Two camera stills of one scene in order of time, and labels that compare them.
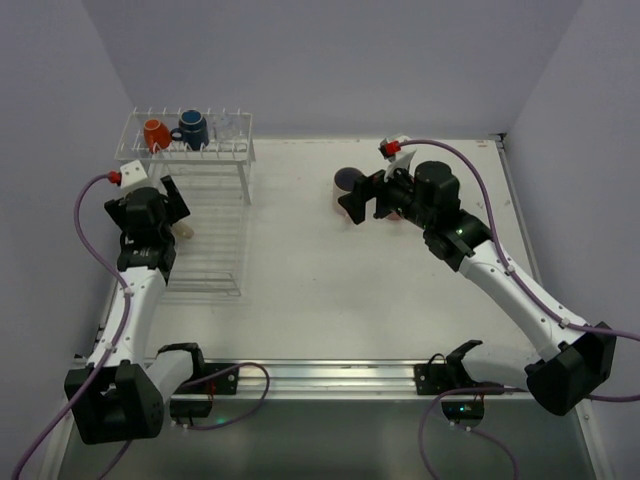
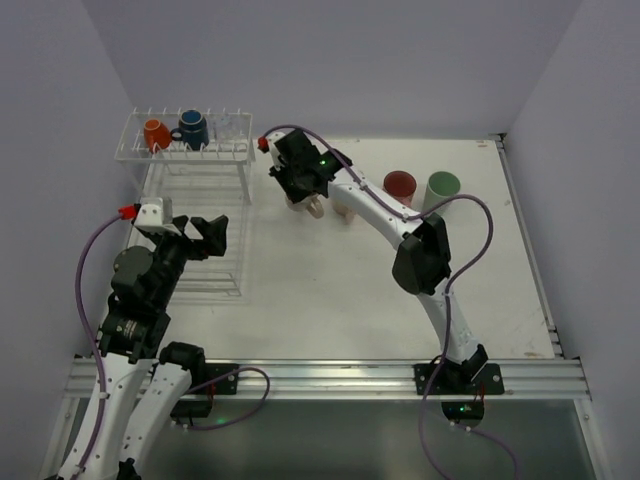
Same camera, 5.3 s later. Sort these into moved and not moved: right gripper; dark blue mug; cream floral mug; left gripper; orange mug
Moved: left gripper; cream floral mug; right gripper
Not moved: orange mug; dark blue mug
